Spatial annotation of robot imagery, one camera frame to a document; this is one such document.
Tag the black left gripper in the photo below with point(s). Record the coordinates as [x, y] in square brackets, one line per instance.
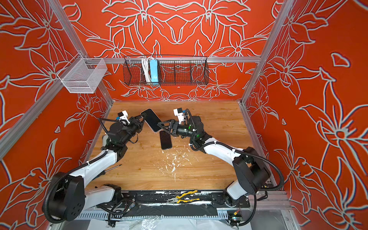
[135, 123]

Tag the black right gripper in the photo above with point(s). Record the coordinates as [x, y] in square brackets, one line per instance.
[176, 130]

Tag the black smartphone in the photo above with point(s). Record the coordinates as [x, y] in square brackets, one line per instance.
[165, 139]

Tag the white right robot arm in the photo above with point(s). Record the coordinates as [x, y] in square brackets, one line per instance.
[254, 173]

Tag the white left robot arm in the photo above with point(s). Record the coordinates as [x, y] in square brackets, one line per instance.
[67, 195]

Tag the light blue flat box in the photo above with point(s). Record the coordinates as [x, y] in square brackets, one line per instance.
[154, 71]

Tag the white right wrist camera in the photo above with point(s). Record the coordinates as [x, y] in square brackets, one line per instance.
[180, 114]

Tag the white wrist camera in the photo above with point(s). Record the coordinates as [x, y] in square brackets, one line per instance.
[180, 114]
[122, 117]

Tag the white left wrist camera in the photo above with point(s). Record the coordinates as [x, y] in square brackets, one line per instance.
[122, 117]

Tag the black wire wall basket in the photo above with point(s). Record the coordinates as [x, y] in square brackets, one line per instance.
[173, 70]

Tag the green handled screwdriver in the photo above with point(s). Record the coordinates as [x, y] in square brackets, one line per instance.
[107, 170]

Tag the yellow handled pliers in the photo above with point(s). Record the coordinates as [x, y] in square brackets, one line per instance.
[184, 198]

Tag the clear plastic wall bin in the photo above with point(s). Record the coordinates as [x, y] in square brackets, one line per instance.
[82, 75]

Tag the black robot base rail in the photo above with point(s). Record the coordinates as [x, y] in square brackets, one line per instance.
[147, 204]

